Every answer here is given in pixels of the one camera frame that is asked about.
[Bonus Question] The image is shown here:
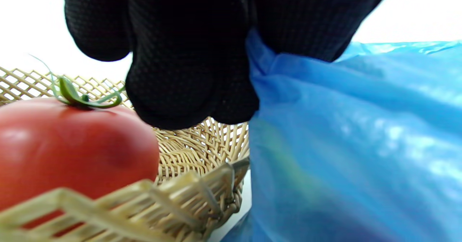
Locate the person's left hand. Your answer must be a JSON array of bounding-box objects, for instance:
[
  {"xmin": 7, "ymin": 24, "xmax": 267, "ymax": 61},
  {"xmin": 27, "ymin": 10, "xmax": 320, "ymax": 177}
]
[{"xmin": 58, "ymin": 0, "xmax": 397, "ymax": 130}]

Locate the round wicker basket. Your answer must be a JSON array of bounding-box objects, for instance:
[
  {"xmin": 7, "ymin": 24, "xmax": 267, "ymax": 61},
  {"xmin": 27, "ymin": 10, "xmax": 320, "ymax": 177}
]
[{"xmin": 0, "ymin": 67, "xmax": 251, "ymax": 242}]

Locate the blue plastic bag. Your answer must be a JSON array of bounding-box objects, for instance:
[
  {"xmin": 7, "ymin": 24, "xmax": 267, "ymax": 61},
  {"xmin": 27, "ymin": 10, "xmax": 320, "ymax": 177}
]
[{"xmin": 220, "ymin": 29, "xmax": 462, "ymax": 242}]

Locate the red tomato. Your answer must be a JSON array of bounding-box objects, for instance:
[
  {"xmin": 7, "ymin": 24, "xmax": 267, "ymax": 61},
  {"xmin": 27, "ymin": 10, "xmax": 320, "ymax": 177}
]
[{"xmin": 0, "ymin": 54, "xmax": 160, "ymax": 235}]

